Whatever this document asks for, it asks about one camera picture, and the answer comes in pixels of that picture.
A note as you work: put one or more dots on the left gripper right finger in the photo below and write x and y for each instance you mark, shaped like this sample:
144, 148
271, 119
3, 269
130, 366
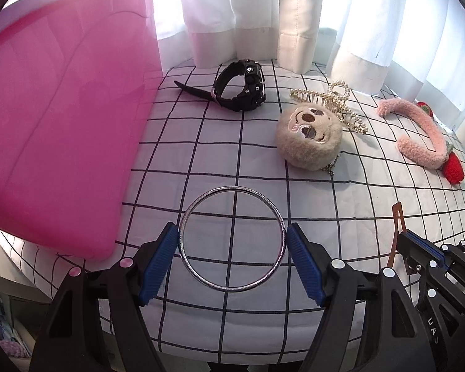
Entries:
393, 335

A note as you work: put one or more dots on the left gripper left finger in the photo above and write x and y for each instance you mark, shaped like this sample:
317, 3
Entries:
71, 337

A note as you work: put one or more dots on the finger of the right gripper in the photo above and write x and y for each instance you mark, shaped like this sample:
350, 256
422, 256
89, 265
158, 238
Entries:
415, 252
430, 247

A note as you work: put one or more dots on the brown hair clip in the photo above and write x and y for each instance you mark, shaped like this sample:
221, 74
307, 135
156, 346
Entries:
399, 226

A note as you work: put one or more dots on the beige plush sloth face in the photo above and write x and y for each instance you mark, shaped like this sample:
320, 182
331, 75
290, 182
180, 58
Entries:
308, 136

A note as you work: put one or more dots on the white grid-pattern bedsheet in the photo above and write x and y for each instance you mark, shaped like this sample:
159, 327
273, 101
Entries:
190, 146

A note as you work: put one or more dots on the gold pearl hair claw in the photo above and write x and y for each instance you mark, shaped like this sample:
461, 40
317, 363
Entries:
335, 100

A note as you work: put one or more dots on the white sheer curtain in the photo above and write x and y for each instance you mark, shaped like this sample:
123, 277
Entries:
415, 47

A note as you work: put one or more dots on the pink plastic tub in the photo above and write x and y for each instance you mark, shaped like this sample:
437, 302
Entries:
77, 82

